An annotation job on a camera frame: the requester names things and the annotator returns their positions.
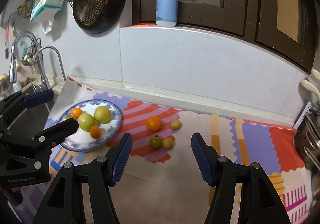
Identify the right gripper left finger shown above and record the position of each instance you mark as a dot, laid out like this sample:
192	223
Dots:
63	201

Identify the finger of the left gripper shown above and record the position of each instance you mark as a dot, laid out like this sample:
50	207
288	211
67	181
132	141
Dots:
14	104
42	141

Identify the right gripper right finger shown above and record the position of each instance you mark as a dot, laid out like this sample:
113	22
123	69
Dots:
260	202

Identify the small orange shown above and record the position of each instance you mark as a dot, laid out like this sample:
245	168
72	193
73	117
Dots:
76	112

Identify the green apple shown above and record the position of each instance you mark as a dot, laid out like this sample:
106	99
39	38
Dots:
102	114
86	121

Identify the large front orange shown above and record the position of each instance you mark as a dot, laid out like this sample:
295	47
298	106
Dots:
95	132

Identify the small yellow fruit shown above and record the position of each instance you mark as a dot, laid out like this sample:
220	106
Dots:
176	124
168	143

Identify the steel sink basin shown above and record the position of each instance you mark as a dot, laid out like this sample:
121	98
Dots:
29	121

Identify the blue rimmed white plate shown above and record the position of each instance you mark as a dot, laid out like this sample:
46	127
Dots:
81	141

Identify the chrome pull-down faucet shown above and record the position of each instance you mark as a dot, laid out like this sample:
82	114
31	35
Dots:
44	86

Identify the stacked steel pots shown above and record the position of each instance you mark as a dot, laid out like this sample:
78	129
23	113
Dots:
306	142

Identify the colourful patterned table mat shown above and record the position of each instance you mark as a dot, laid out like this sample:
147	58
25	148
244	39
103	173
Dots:
165	185

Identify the brass perforated strainer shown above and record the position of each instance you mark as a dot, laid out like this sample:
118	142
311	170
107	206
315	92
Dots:
87	12

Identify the black frying pan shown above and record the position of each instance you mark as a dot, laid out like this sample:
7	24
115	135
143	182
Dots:
109	18

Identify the blue soap pump bottle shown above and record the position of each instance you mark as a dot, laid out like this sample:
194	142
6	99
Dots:
166	13

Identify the wire sponge basket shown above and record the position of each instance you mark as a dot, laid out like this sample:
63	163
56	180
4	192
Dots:
29	51

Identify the wall hook rack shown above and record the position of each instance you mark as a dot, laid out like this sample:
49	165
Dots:
26	9

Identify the lower cream pan handle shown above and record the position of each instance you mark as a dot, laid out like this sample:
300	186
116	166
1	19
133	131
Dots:
310	87

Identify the cream pan handle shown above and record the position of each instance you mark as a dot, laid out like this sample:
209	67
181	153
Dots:
310	87
315	75

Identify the upper cream pan handle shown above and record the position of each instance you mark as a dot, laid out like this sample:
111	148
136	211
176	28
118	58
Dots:
315	75

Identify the dark brown window frame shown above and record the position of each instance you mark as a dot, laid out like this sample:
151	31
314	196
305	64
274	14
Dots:
287	28

